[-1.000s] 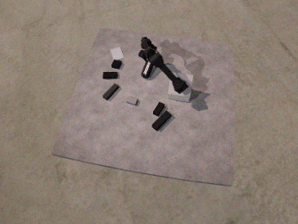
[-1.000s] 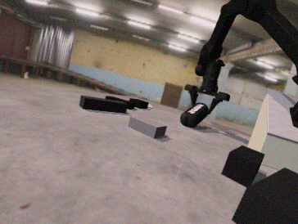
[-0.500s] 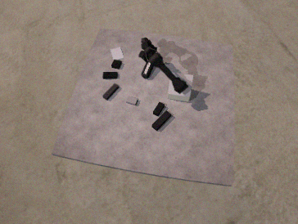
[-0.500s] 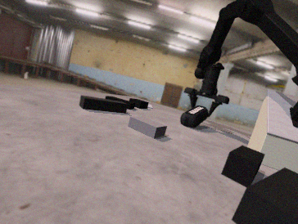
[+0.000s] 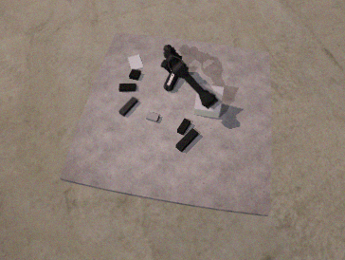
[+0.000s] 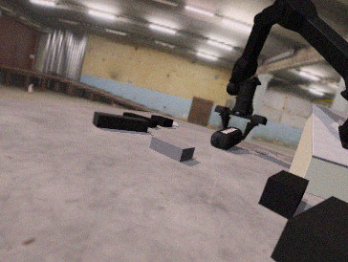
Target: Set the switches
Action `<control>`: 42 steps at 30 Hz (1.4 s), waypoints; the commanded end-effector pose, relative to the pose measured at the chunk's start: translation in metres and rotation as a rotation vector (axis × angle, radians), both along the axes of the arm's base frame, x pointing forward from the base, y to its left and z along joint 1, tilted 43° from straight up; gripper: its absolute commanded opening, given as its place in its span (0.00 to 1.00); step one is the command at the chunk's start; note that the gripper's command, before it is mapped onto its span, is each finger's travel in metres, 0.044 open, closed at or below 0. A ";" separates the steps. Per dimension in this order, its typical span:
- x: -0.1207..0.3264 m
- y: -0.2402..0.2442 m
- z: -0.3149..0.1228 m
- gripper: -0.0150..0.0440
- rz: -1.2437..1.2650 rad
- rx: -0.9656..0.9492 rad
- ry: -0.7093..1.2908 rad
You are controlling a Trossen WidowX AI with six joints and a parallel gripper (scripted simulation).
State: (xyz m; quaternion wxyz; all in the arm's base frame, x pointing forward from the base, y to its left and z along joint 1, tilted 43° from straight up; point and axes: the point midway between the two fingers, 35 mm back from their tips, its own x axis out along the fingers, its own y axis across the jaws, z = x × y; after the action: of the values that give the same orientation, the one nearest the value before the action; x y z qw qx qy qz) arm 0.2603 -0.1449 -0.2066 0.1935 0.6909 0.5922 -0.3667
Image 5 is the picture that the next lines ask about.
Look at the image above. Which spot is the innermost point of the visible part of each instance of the dark grey switch controller unit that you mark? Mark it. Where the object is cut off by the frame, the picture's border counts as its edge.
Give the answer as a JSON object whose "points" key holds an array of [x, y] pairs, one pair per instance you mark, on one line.
{"points": [[170, 82]]}

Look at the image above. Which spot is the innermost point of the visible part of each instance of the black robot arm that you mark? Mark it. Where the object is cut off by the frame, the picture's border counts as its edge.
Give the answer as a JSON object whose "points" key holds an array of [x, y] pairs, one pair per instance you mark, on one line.
{"points": [[181, 71]]}

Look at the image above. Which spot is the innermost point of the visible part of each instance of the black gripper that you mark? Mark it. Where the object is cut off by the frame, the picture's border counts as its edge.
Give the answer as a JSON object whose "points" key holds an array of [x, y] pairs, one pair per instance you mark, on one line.
{"points": [[166, 65]]}

